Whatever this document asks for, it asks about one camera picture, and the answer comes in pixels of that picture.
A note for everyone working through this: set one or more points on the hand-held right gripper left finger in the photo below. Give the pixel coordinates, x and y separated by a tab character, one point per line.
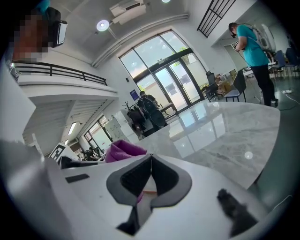
89	199

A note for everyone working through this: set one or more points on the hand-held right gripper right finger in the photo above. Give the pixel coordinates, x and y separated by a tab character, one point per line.
199	211

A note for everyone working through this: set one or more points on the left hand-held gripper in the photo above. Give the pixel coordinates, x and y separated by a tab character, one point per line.
57	152

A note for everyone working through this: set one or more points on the purple cloth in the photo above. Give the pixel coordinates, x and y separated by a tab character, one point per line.
122	150

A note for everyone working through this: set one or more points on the fluorescent ceiling light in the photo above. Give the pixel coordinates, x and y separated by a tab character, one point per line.
72	128

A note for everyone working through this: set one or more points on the white locker cabinet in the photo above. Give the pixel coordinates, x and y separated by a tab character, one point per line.
114	129

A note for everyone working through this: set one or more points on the black balcony railing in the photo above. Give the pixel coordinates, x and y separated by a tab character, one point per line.
50	70

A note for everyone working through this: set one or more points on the grey marble table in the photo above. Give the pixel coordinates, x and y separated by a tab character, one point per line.
222	131

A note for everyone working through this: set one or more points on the blue poster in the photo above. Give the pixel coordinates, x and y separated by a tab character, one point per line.
133	95

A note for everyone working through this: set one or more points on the person's head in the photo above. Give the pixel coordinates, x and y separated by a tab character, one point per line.
30	39

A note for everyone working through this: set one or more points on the stack of cardboard boxes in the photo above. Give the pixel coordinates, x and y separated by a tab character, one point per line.
226	87

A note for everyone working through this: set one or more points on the black office chair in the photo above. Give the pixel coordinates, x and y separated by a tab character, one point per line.
211	80

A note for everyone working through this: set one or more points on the round ceiling lamp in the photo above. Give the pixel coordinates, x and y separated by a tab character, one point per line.
102	25
166	1

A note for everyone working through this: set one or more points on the grey chair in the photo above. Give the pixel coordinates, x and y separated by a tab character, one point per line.
240	82

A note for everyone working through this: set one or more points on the large arched glass window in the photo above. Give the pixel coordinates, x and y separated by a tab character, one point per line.
150	49

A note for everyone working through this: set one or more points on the white power strip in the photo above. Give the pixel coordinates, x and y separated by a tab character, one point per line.
286	91

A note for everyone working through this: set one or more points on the teal hair clip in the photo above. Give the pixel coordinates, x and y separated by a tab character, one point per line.
44	4

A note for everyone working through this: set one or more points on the white ceiling air conditioner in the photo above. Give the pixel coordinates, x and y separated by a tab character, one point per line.
126	10

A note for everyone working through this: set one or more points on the blue chair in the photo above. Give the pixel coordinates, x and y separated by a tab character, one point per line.
290	56

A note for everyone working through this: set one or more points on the black head-mounted camera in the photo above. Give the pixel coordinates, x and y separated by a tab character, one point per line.
57	28

